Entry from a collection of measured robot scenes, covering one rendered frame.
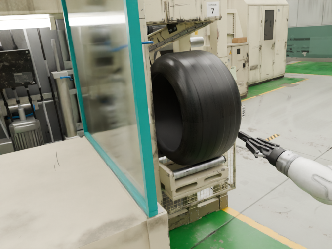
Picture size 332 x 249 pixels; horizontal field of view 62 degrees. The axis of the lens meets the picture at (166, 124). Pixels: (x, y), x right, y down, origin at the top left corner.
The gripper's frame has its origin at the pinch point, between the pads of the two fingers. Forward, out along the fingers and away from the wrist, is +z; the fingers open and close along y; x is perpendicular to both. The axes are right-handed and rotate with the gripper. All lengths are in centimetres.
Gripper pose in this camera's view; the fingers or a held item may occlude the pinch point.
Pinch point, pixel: (244, 137)
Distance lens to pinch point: 124.8
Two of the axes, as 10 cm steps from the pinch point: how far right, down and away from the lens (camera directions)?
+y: -8.8, 2.1, -4.3
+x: 0.1, 9.0, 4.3
